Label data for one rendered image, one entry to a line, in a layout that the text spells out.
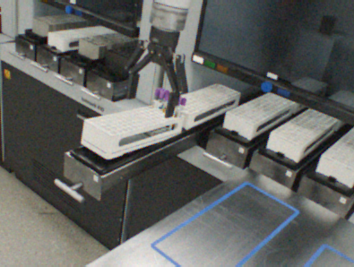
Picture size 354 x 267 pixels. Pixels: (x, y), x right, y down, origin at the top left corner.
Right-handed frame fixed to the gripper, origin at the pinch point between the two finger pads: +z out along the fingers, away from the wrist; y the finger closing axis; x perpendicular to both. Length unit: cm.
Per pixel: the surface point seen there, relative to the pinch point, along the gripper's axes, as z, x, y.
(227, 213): 10.5, -11.1, 34.7
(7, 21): 7, 30, -113
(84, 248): 89, 28, -40
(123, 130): 4.1, -12.4, 3.0
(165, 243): 12.3, -28.2, 31.6
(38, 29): 4, 28, -87
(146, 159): 12.4, -5.3, 6.7
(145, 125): 4.0, -4.8, 3.8
